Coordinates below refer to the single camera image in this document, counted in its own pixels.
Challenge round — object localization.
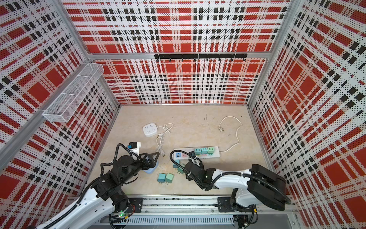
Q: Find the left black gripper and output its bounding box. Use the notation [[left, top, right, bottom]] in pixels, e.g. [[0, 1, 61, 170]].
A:
[[120, 152, 159, 184]]

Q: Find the green plug adapter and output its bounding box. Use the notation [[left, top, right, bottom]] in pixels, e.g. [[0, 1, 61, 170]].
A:
[[207, 147, 215, 155], [177, 167, 185, 174], [165, 173, 174, 184]]

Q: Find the teal plug adapter front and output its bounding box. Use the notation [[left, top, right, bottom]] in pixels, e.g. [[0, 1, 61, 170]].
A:
[[194, 148, 202, 155]]

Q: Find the long white power strip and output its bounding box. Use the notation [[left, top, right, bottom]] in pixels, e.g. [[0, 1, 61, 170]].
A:
[[172, 146, 220, 160]]

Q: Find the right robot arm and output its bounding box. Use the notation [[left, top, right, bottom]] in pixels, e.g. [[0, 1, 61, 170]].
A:
[[169, 150, 292, 212]]

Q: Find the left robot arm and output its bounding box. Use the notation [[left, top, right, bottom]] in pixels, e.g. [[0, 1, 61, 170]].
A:
[[37, 142, 160, 229]]

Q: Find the blue square power strip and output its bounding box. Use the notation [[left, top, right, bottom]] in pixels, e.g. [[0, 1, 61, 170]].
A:
[[144, 163, 159, 174]]

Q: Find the white square power strip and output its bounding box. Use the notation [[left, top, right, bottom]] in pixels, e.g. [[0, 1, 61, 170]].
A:
[[143, 123, 158, 137]]

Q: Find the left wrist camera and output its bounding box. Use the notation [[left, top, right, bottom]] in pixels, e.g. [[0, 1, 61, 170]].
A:
[[128, 142, 141, 156]]

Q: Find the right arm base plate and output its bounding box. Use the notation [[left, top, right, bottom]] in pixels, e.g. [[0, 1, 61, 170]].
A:
[[215, 197, 254, 213]]

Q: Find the aluminium front rail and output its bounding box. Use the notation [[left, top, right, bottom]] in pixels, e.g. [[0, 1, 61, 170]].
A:
[[61, 194, 299, 214]]

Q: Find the white cord of square strips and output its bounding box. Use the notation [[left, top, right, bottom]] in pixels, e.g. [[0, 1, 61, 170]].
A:
[[153, 123, 174, 158]]

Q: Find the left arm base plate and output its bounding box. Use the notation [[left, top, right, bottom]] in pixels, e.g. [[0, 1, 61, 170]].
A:
[[115, 198, 144, 215]]

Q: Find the white cord of long strip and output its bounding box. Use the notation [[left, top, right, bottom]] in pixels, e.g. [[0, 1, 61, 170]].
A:
[[218, 115, 243, 154]]

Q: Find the white wire basket shelf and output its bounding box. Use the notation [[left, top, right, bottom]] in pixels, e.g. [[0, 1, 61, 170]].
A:
[[43, 63, 104, 123]]

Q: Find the black hook rail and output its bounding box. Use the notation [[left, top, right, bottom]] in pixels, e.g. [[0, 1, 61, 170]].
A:
[[154, 53, 248, 61]]

